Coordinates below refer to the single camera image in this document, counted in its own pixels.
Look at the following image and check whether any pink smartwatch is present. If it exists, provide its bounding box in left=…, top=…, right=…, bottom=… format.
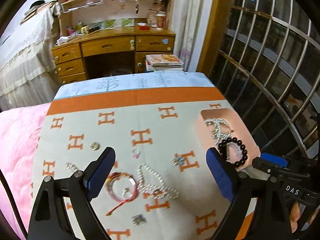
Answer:
left=226, top=142, right=242, bottom=163

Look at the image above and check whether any wooden desk with drawers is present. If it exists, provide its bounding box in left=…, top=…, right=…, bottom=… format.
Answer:
left=52, top=27, right=176, bottom=84

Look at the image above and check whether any gold round brooch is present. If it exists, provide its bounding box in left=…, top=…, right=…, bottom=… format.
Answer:
left=90, top=142, right=100, bottom=151

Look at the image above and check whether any wooden bookshelf with books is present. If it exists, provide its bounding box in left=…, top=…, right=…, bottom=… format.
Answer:
left=58, top=0, right=174, bottom=36

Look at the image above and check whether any black bead bracelet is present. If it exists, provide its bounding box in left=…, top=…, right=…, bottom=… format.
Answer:
left=217, top=136, right=249, bottom=169

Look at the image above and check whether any orange H-pattern blanket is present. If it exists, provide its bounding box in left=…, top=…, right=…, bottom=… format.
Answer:
left=32, top=87, right=232, bottom=239

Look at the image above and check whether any pink quilt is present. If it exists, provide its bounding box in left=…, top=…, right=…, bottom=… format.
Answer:
left=0, top=103, right=50, bottom=229

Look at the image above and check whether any pink jewelry tray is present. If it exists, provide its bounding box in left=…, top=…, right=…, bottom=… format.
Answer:
left=196, top=108, right=260, bottom=171

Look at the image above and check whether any red string bangle bracelet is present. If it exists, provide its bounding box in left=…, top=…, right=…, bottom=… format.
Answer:
left=105, top=171, right=139, bottom=217

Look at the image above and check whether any stack of magazines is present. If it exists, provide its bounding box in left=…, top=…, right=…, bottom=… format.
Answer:
left=145, top=54, right=184, bottom=72

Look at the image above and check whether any white pearl necklace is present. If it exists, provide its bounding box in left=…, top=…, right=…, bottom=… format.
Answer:
left=136, top=163, right=180, bottom=201

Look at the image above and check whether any gold rhinestone hair comb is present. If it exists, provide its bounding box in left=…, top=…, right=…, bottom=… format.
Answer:
left=204, top=118, right=234, bottom=145

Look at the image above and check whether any person's right hand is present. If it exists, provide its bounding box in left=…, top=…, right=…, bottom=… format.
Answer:
left=290, top=202, right=319, bottom=233

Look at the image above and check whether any white lace furniture cover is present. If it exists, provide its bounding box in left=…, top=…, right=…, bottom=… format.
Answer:
left=1, top=2, right=61, bottom=111

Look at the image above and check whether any metal window grille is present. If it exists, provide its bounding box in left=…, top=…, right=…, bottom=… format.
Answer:
left=210, top=0, right=319, bottom=159

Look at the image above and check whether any small grey flower earring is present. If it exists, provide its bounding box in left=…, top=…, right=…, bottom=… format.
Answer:
left=132, top=214, right=146, bottom=226

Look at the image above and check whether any light blue leaf bedsheet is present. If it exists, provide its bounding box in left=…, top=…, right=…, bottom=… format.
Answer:
left=54, top=71, right=214, bottom=100

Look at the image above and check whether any white curtain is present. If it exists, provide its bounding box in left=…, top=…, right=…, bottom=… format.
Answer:
left=170, top=0, right=213, bottom=72

